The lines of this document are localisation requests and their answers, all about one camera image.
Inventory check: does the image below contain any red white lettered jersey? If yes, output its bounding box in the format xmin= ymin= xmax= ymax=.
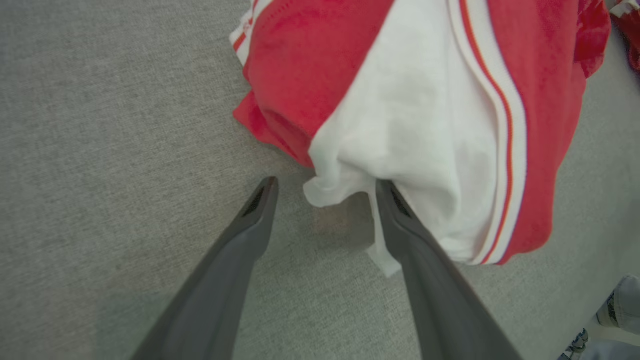
xmin=229 ymin=0 xmax=612 ymax=278

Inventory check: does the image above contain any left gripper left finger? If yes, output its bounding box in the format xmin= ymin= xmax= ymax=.
xmin=131 ymin=176 xmax=279 ymax=360

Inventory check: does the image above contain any red garment white hem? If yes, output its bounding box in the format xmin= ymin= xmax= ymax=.
xmin=606 ymin=0 xmax=640 ymax=75

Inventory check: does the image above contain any grey fabric sofa cushion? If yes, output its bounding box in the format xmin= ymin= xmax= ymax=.
xmin=0 ymin=0 xmax=640 ymax=360

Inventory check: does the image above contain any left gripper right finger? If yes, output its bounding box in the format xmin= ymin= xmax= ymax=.
xmin=376 ymin=179 xmax=523 ymax=360

